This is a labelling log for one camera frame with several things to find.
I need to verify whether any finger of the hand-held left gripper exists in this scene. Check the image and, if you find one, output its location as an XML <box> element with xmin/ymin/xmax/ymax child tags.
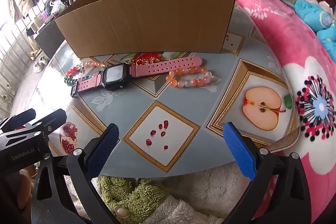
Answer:
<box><xmin>39</xmin><ymin>109</ymin><xmax>68</xmax><ymax>140</ymax></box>
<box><xmin>0</xmin><ymin>109</ymin><xmax>37</xmax><ymax>133</ymax></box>

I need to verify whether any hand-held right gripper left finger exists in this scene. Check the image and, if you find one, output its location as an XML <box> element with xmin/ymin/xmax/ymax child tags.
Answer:
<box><xmin>31</xmin><ymin>123</ymin><xmax>120</xmax><ymax>224</ymax></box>

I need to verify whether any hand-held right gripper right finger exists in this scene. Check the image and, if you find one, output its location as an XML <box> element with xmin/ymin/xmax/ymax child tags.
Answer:
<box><xmin>223</xmin><ymin>122</ymin><xmax>311</xmax><ymax>224</ymax></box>

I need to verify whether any multicolour bead bracelet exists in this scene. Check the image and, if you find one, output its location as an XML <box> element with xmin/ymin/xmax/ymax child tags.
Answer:
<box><xmin>64</xmin><ymin>61</ymin><xmax>105</xmax><ymax>86</ymax></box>

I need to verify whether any gold chain necklace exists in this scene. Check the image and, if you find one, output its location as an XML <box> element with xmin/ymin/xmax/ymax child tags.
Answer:
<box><xmin>131</xmin><ymin>52</ymin><xmax>179</xmax><ymax>66</ymax></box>

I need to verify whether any pink strap digital watch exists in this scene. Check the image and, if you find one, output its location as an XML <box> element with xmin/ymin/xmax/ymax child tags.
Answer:
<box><xmin>70</xmin><ymin>56</ymin><xmax>204</xmax><ymax>98</ymax></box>

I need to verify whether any orange bead bracelet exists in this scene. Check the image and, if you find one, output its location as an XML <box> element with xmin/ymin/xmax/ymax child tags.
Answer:
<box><xmin>165</xmin><ymin>66</ymin><xmax>221</xmax><ymax>88</ymax></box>

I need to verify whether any brown cardboard box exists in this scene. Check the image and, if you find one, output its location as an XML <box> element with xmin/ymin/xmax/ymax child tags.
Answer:
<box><xmin>54</xmin><ymin>0</ymin><xmax>237</xmax><ymax>59</ymax></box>

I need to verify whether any green fluffy garment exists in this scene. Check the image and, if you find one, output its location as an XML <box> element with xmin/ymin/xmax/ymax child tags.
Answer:
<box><xmin>98</xmin><ymin>175</ymin><xmax>167</xmax><ymax>223</ymax></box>

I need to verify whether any pair of shoes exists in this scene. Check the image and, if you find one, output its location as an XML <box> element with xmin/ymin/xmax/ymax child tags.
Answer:
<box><xmin>30</xmin><ymin>49</ymin><xmax>49</xmax><ymax>73</ymax></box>

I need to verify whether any pearl button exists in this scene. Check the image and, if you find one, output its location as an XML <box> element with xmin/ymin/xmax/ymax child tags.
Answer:
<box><xmin>115</xmin><ymin>207</ymin><xmax>130</xmax><ymax>219</ymax></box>

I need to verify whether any fruit print tablecloth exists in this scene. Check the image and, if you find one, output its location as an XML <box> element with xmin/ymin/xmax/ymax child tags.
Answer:
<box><xmin>34</xmin><ymin>7</ymin><xmax>301</xmax><ymax>180</ymax></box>

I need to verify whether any grey cabinet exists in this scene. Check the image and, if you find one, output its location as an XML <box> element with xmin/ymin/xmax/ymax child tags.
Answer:
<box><xmin>34</xmin><ymin>18</ymin><xmax>66</xmax><ymax>60</ymax></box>

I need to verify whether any pile of clothes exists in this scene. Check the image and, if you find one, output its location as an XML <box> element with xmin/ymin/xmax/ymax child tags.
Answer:
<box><xmin>43</xmin><ymin>0</ymin><xmax>70</xmax><ymax>22</ymax></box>

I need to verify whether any pink floral blanket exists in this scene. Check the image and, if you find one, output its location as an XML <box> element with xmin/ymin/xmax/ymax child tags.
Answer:
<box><xmin>218</xmin><ymin>0</ymin><xmax>336</xmax><ymax>224</ymax></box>

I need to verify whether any blue quilt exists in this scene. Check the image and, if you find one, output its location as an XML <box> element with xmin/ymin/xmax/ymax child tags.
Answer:
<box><xmin>293</xmin><ymin>0</ymin><xmax>336</xmax><ymax>59</ymax></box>

